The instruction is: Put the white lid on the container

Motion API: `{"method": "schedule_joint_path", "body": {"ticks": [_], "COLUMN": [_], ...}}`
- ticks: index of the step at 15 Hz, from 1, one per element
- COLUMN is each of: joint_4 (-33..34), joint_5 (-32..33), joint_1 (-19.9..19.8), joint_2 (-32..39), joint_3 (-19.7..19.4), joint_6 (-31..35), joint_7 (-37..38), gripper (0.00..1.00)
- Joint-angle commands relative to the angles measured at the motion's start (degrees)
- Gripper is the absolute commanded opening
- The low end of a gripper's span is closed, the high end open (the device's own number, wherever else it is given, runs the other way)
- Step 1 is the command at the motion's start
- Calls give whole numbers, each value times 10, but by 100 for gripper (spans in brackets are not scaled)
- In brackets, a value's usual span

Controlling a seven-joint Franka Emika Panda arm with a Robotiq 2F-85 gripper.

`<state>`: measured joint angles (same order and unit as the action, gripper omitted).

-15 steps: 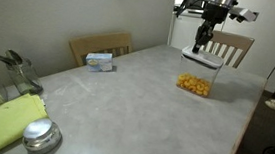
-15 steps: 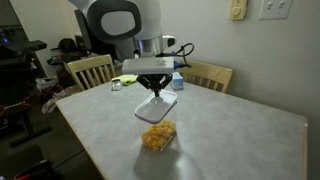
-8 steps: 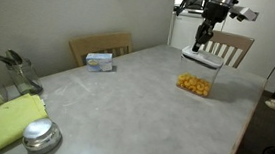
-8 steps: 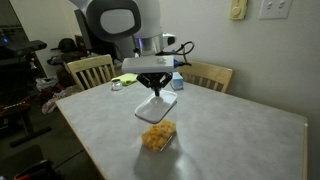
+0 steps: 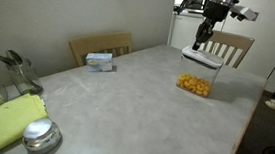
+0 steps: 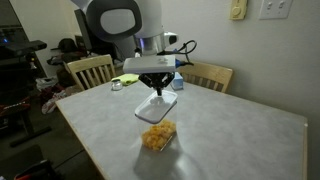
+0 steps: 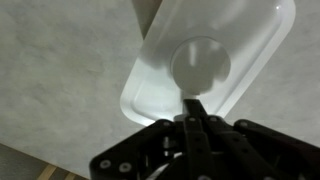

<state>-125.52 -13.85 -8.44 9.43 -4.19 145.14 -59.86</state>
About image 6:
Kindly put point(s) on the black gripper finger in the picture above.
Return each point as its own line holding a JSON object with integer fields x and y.
{"x": 166, "y": 81}
{"x": 148, "y": 81}

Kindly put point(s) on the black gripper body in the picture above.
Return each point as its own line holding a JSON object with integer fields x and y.
{"x": 157, "y": 77}

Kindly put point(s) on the white container lid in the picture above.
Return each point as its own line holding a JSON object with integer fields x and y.
{"x": 156, "y": 110}

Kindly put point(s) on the clear plastic container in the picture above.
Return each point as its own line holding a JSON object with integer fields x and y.
{"x": 171, "y": 120}

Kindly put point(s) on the small blue cardboard box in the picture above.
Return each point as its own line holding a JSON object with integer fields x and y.
{"x": 178, "y": 81}

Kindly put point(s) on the green cloth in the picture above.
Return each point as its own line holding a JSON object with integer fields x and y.
{"x": 128, "y": 79}

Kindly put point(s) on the wooden chair with solid backrest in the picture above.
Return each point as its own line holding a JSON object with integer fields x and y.
{"x": 208, "y": 73}

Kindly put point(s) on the wooden chair with slatted backrest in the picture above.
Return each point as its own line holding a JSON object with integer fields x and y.
{"x": 90, "y": 63}

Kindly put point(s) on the dark bag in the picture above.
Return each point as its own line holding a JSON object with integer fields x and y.
{"x": 66, "y": 45}

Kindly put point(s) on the clothes pile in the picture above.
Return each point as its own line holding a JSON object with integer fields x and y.
{"x": 53, "y": 95}

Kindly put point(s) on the black and red bag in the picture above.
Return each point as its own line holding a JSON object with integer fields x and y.
{"x": 36, "y": 171}

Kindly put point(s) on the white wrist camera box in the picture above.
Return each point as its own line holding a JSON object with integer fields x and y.
{"x": 150, "y": 64}

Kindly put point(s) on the black stand frame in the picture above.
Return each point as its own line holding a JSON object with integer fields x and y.
{"x": 26, "y": 123}

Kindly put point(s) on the black camera on stand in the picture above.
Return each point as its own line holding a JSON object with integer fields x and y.
{"x": 23, "y": 47}

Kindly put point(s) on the white light switch plate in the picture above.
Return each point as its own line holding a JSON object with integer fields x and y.
{"x": 275, "y": 9}

